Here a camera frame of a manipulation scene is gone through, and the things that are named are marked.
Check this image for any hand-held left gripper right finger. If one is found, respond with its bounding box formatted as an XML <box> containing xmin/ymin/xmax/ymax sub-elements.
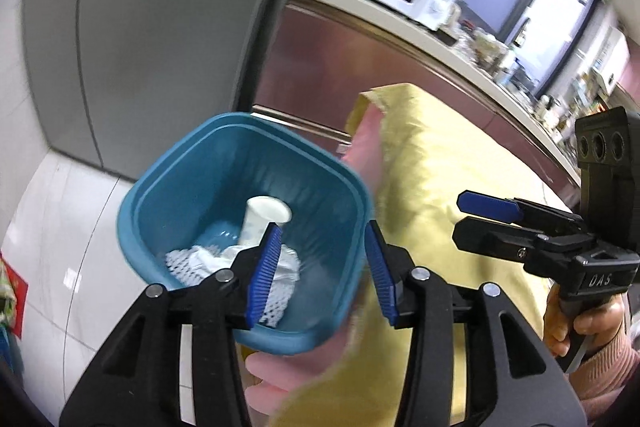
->
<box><xmin>364</xmin><ymin>220</ymin><xmax>588</xmax><ymax>427</ymax></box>

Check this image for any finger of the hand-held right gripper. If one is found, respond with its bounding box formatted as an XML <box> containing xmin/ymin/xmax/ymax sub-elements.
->
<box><xmin>457</xmin><ymin>190</ymin><xmax>583</xmax><ymax>233</ymax></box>
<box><xmin>451</xmin><ymin>216</ymin><xmax>591</xmax><ymax>278</ymax></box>

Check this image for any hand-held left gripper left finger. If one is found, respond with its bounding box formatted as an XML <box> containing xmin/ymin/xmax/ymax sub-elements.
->
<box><xmin>59</xmin><ymin>222</ymin><xmax>284</xmax><ymax>427</ymax></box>

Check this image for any clear plastic bag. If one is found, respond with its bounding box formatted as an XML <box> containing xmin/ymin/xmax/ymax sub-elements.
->
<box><xmin>197</xmin><ymin>244</ymin><xmax>303</xmax><ymax>288</ymax></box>

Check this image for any white paper cup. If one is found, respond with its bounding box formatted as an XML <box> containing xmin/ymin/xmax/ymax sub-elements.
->
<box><xmin>239</xmin><ymin>196</ymin><xmax>292</xmax><ymax>248</ymax></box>

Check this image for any white foam fruit net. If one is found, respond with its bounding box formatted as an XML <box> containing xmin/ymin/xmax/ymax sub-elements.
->
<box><xmin>165</xmin><ymin>244</ymin><xmax>301</xmax><ymax>328</ymax></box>

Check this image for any blue plastic bin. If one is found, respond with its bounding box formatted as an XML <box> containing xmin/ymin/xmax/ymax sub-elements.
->
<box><xmin>116</xmin><ymin>112</ymin><xmax>373</xmax><ymax>355</ymax></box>

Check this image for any person's right forearm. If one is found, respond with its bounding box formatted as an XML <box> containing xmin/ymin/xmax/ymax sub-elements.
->
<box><xmin>567</xmin><ymin>317</ymin><xmax>640</xmax><ymax>415</ymax></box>

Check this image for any person's right hand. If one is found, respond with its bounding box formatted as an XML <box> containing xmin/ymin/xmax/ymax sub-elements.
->
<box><xmin>542</xmin><ymin>287</ymin><xmax>626</xmax><ymax>360</ymax></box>

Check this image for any yellow quilted blanket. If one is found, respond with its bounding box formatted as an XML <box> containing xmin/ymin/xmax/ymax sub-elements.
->
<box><xmin>245</xmin><ymin>83</ymin><xmax>573</xmax><ymax>427</ymax></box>

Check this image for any white water heater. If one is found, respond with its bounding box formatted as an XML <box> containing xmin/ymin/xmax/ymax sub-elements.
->
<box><xmin>595</xmin><ymin>27</ymin><xmax>631</xmax><ymax>92</ymax></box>

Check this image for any kitchen counter with maroon cabinets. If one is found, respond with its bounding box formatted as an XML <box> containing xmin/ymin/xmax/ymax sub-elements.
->
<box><xmin>250</xmin><ymin>0</ymin><xmax>583</xmax><ymax>188</ymax></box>

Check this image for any grey refrigerator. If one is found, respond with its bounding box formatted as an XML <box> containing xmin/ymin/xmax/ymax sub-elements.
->
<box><xmin>22</xmin><ymin>0</ymin><xmax>311</xmax><ymax>180</ymax></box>

